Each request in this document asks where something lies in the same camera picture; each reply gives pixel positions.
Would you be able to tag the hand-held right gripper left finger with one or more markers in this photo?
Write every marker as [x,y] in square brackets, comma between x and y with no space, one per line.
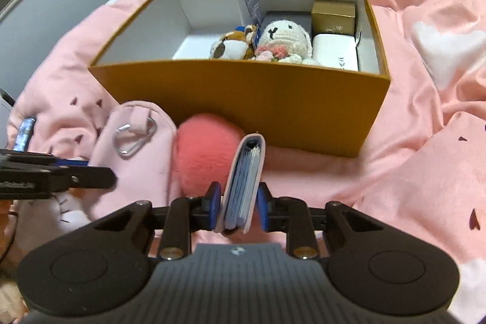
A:
[214,206]

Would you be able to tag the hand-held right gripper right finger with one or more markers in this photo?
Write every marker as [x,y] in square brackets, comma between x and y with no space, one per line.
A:
[264,208]

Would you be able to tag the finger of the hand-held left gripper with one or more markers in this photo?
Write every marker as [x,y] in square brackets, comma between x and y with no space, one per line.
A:
[72,162]
[87,178]

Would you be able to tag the pink card holder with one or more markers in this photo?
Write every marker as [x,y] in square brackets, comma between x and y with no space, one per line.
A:
[243,187]

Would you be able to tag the pink fabric pouch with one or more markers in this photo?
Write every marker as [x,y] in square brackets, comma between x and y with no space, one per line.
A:
[133,179]

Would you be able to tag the pink plush ball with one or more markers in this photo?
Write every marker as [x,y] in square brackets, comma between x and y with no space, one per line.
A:
[201,153]

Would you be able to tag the orange cardboard box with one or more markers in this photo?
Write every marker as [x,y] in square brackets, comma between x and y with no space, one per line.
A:
[265,107]

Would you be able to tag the brown white plush dog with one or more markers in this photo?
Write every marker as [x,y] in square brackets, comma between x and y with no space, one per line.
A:
[231,43]

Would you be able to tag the white rectangular box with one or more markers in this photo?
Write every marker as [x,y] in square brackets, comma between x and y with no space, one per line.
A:
[334,50]

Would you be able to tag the white crochet bunny plush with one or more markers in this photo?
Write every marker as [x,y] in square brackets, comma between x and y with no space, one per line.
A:
[283,33]

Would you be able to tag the dark grey gold-print box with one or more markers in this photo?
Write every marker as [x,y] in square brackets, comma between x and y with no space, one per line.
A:
[300,15]

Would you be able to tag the white plush toy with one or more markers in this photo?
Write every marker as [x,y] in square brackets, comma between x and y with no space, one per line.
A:
[72,217]

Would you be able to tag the silver carabiner clip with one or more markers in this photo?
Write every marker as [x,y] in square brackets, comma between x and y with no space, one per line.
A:
[124,127]

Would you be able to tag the pink cloud-print bedsheet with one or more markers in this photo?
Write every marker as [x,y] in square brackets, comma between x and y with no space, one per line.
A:
[417,157]

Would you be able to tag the small gold box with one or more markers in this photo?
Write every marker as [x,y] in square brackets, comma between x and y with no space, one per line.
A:
[334,14]

